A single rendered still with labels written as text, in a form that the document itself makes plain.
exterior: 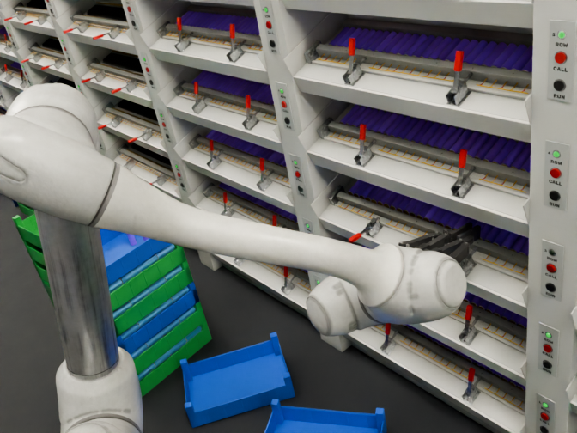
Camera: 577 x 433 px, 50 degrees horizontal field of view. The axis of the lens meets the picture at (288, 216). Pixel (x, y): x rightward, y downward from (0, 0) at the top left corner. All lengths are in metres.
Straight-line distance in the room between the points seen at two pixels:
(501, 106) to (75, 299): 0.82
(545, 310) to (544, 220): 0.20
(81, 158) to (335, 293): 0.46
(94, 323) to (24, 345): 1.23
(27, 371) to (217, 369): 0.67
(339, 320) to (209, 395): 0.92
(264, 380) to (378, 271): 1.02
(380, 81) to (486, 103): 0.26
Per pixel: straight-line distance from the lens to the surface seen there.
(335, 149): 1.51
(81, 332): 1.21
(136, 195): 0.91
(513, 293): 1.33
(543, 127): 1.09
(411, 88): 1.26
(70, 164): 0.88
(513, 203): 1.23
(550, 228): 1.17
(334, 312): 1.04
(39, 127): 0.91
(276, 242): 0.91
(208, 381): 1.95
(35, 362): 2.32
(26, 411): 2.15
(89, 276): 1.15
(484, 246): 1.38
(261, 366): 1.94
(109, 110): 2.74
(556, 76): 1.04
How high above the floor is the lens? 1.32
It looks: 30 degrees down
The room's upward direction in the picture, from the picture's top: 12 degrees counter-clockwise
